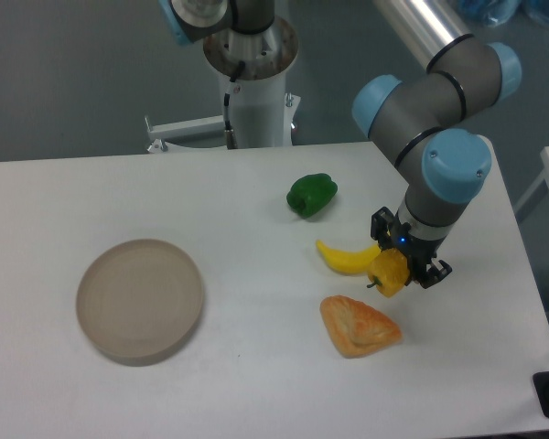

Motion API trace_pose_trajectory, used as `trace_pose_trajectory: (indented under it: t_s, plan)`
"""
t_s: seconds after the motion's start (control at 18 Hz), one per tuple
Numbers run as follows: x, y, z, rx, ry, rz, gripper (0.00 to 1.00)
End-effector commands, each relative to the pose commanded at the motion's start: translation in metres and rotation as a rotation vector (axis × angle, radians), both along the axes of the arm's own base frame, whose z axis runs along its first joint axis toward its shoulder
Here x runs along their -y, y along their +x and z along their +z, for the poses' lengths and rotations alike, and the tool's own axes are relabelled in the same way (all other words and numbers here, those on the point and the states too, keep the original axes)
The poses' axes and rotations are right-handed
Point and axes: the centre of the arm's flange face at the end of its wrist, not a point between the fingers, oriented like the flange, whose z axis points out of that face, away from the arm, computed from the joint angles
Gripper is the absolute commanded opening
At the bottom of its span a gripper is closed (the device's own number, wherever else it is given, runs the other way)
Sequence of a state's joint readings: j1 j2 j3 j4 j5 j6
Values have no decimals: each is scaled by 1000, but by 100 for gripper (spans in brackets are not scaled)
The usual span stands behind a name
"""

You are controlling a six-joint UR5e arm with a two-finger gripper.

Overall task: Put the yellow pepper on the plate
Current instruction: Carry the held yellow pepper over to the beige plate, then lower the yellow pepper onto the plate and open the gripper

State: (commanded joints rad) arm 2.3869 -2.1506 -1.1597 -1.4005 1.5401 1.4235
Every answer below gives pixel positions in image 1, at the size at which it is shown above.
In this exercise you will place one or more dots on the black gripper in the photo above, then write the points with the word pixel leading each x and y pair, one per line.
pixel 421 254

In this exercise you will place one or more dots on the yellow bell pepper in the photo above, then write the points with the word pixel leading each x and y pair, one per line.
pixel 389 272

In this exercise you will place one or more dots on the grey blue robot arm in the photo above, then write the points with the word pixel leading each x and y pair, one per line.
pixel 415 125

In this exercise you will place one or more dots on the green bell pepper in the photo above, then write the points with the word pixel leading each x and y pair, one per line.
pixel 310 194

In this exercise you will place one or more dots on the beige round plate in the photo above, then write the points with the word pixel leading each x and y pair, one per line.
pixel 139 302

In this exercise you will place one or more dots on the yellow banana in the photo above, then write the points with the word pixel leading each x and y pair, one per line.
pixel 347 262

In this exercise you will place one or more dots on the golden triangular pastry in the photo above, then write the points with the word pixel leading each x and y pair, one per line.
pixel 356 329

